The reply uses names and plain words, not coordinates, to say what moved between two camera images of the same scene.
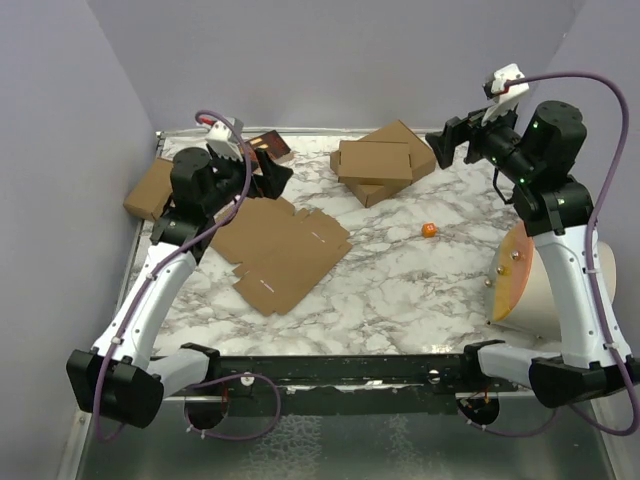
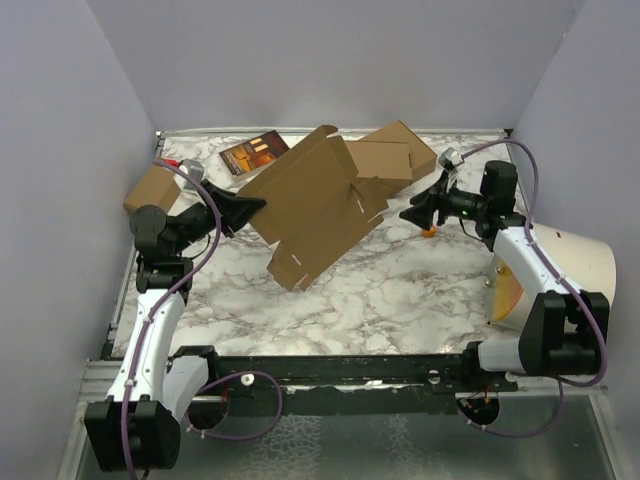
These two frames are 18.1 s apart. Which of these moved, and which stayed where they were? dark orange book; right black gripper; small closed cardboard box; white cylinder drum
Moved: right black gripper
Stayed: small closed cardboard box; white cylinder drum; dark orange book
